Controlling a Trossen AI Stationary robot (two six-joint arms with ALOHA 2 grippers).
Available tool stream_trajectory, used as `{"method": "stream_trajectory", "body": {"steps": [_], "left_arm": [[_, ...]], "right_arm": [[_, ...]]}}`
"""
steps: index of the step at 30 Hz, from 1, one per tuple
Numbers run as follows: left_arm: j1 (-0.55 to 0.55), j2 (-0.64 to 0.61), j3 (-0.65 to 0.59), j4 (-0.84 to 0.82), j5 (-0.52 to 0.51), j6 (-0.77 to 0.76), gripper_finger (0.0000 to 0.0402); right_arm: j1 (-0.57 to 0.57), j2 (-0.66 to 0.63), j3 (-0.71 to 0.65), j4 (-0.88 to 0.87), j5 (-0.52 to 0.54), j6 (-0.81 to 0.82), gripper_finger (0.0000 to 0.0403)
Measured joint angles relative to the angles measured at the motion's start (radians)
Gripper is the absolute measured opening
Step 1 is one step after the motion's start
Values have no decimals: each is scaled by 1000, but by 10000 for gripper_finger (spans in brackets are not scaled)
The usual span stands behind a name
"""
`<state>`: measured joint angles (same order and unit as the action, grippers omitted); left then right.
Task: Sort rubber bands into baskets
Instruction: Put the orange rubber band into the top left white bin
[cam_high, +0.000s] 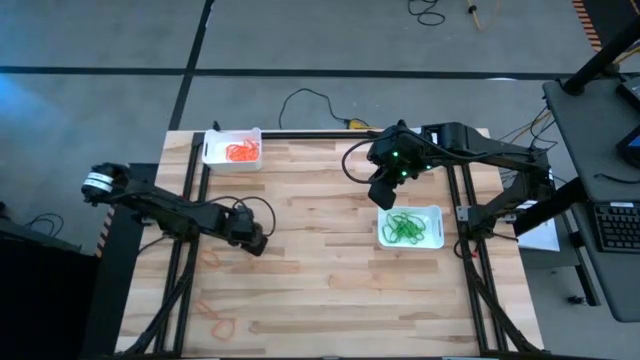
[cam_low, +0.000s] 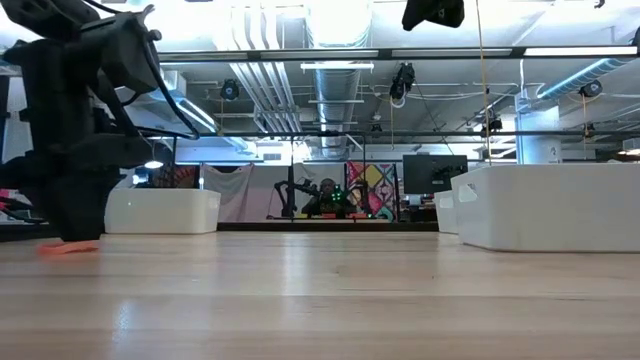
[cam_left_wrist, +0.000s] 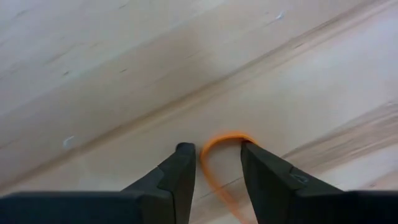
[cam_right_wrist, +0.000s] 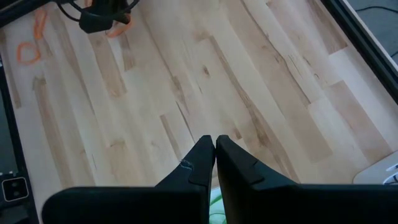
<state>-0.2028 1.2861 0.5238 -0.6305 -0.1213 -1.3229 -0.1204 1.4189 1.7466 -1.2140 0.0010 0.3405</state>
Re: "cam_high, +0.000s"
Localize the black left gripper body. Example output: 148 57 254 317
224 228 254 251

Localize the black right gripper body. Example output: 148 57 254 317
387 119 437 182

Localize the green rubber band pile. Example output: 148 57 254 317
381 212 428 246

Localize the white plastic basket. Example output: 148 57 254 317
376 201 446 251
201 127 264 174

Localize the orange rubber band pile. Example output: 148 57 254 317
224 138 262 163

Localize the black arm base platform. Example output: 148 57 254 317
79 162 161 360

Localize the orange black hazard tape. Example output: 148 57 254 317
93 198 120 260
571 0 605 54

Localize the black stand pole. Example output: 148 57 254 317
562 14 640 96
512 177 587 237

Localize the white paper sheet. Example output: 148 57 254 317
516 198 562 253

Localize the grey side desk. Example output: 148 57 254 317
542 72 640 324

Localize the black side cabinet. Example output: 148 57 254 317
0 202 99 360

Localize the black tablet screen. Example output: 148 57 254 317
614 124 640 169

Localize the black keyboard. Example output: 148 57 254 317
592 201 640 254

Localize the black desk device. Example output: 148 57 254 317
614 74 640 114

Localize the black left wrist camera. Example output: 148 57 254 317
229 203 257 234

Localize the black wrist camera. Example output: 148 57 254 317
367 137 400 166
229 203 257 234

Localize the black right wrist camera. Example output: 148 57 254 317
367 137 400 166

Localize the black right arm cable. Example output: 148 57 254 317
341 138 386 186

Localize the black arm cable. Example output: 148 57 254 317
341 138 386 186
199 194 278 239

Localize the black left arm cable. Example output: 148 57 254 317
199 194 278 239

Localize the black aluminium table frame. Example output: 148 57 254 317
117 128 539 360

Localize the yellow and black cable bundle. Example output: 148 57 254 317
494 107 559 184

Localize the coiled black floor cable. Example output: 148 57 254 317
406 0 447 28

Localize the yellow floor cable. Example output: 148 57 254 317
466 0 502 31

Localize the black desk cable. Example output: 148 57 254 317
593 172 640 186

